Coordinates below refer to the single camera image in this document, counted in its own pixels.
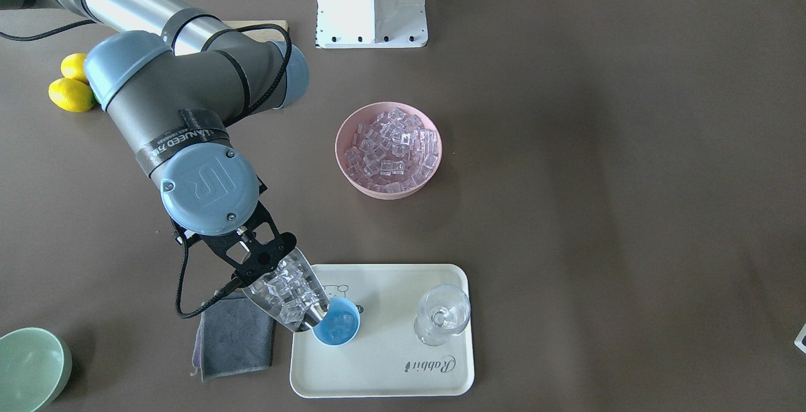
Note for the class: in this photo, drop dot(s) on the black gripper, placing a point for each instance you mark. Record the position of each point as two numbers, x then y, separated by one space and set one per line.
221 254

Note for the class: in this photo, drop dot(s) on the steel ice scoop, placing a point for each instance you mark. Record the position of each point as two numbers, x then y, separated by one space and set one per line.
291 294

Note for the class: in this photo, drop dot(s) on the pink bowl of ice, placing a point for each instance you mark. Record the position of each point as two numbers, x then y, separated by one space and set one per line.
388 150

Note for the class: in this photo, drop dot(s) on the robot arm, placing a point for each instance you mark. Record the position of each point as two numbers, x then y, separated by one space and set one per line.
173 78

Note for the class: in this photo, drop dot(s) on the blue plastic cup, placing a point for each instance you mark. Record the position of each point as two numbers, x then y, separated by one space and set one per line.
340 324

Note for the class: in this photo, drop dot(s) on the grey folded cloth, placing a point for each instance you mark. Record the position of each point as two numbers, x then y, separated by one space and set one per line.
234 337

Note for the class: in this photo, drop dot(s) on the cream serving tray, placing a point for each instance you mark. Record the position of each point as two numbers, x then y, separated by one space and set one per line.
385 358

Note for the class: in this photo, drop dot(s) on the clear wine glass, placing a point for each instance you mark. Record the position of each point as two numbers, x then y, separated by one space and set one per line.
443 313

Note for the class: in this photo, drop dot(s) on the yellow lemon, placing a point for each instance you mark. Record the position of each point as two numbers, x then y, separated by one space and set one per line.
71 95
72 67

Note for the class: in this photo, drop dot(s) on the green ceramic bowl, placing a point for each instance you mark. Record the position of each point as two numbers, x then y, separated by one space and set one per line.
35 367

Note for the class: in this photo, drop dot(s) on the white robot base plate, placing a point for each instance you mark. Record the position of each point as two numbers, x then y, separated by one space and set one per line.
371 24

